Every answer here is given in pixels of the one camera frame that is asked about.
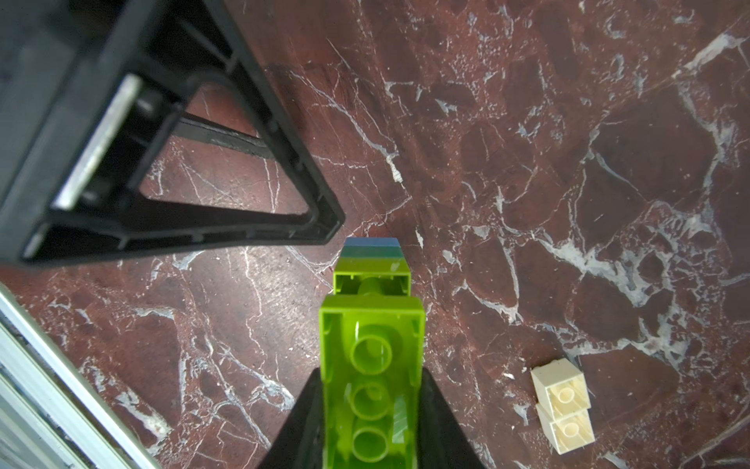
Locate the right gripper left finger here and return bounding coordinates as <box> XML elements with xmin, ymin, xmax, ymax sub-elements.
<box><xmin>259</xmin><ymin>369</ymin><xmax>324</xmax><ymax>469</ymax></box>

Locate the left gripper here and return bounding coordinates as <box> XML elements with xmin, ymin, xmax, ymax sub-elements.
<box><xmin>1</xmin><ymin>1</ymin><xmax>345</xmax><ymax>264</ymax></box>

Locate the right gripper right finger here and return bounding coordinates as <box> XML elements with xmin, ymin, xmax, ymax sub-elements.
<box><xmin>417</xmin><ymin>367</ymin><xmax>486</xmax><ymax>469</ymax></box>

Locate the light green long brick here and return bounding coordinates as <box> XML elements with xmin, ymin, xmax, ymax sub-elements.
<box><xmin>320</xmin><ymin>295</ymin><xmax>426</xmax><ymax>468</ymax></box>
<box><xmin>333</xmin><ymin>257</ymin><xmax>412</xmax><ymax>296</ymax></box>

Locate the small cream brick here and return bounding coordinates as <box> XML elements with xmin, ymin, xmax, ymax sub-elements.
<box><xmin>530</xmin><ymin>359</ymin><xmax>592</xmax><ymax>420</ymax></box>

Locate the dark green long brick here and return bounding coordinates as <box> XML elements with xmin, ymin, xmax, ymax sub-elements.
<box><xmin>340</xmin><ymin>245</ymin><xmax>404</xmax><ymax>259</ymax></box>

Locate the cream square brick large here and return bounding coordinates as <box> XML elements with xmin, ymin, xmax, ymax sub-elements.
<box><xmin>535</xmin><ymin>404</ymin><xmax>596</xmax><ymax>455</ymax></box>

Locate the blue brick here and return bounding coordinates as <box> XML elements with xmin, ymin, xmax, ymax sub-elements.
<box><xmin>345</xmin><ymin>236</ymin><xmax>400</xmax><ymax>247</ymax></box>

